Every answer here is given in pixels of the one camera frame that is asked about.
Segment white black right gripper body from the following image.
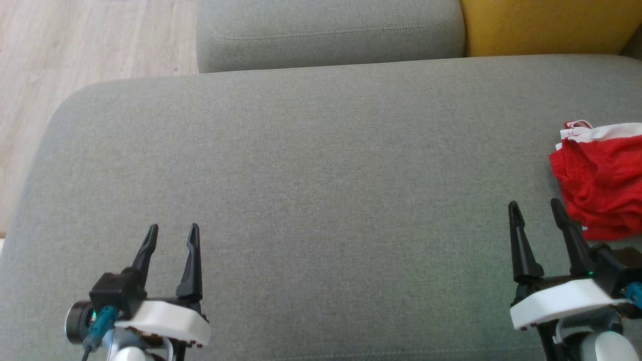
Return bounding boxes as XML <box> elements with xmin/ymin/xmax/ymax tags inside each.
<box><xmin>510</xmin><ymin>277</ymin><xmax>628</xmax><ymax>331</ymax></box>

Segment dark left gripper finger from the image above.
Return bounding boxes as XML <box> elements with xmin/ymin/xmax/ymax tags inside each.
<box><xmin>130</xmin><ymin>224</ymin><xmax>159</xmax><ymax>290</ymax></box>
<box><xmin>175</xmin><ymin>223</ymin><xmax>204</xmax><ymax>302</ymax></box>

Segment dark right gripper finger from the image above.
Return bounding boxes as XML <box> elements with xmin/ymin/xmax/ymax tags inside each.
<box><xmin>550</xmin><ymin>198</ymin><xmax>598</xmax><ymax>277</ymax></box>
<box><xmin>507</xmin><ymin>201</ymin><xmax>545</xmax><ymax>285</ymax></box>

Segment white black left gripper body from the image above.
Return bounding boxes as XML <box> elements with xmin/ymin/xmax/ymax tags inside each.
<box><xmin>114</xmin><ymin>295</ymin><xmax>212</xmax><ymax>348</ymax></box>

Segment red shorts white stripes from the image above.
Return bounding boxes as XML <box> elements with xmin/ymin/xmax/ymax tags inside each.
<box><xmin>549</xmin><ymin>120</ymin><xmax>642</xmax><ymax>242</ymax></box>

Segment grey sofa seat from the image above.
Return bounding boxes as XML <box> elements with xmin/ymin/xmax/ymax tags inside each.
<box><xmin>0</xmin><ymin>54</ymin><xmax>642</xmax><ymax>361</ymax></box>

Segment yellow sofa cushion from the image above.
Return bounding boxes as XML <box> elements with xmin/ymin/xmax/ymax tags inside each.
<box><xmin>458</xmin><ymin>0</ymin><xmax>642</xmax><ymax>58</ymax></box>

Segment grey sofa back cushion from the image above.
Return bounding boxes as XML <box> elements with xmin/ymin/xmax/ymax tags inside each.
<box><xmin>195</xmin><ymin>0</ymin><xmax>466</xmax><ymax>74</ymax></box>

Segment left arm cable teal plug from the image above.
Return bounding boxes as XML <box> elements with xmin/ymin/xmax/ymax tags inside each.
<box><xmin>80</xmin><ymin>306</ymin><xmax>120</xmax><ymax>361</ymax></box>

